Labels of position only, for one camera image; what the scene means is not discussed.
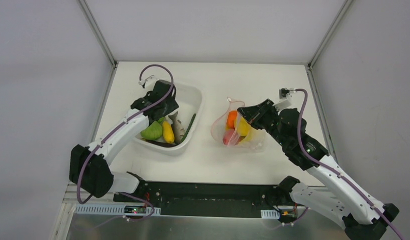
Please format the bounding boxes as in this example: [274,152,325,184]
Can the clear zip top bag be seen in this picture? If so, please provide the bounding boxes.
[210,97,265,152]

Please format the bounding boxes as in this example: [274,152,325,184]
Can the dark eggplant toy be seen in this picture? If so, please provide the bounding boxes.
[145,139,177,148]

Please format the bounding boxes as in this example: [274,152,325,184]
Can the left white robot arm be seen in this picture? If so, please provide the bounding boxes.
[69,79,179,202]

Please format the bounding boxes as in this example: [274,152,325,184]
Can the yellow napa cabbage toy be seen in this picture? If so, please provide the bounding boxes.
[235,117,256,142]

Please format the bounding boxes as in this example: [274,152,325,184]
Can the orange toy fruit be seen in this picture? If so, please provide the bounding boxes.
[226,110,237,129]

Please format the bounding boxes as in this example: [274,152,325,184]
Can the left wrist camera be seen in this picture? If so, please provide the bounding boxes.
[139,75,157,89]

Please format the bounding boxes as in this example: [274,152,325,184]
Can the red apple toy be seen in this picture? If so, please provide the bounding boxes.
[222,128,241,146]

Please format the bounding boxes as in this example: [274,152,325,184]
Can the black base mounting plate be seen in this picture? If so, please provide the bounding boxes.
[113,180,295,218]

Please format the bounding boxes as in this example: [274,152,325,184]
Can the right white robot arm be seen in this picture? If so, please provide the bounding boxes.
[237,99,399,240]

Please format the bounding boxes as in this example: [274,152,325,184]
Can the green cucumber toy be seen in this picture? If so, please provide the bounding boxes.
[180,113,197,143]

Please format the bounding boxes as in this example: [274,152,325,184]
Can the yellow corn toy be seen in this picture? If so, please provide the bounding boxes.
[162,120,175,144]

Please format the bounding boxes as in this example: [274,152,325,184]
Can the white plastic basket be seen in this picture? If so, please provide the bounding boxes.
[133,82,205,156]

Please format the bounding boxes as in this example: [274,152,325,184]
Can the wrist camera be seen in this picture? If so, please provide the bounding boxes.
[274,88,294,112]
[139,75,157,89]

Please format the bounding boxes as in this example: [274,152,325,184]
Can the grey fish toy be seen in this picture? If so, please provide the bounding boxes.
[168,111,185,145]

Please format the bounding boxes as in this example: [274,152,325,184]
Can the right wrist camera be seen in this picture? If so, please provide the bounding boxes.
[274,88,294,112]

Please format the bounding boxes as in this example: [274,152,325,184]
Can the green round vegetable toy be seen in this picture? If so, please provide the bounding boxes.
[140,121,163,141]

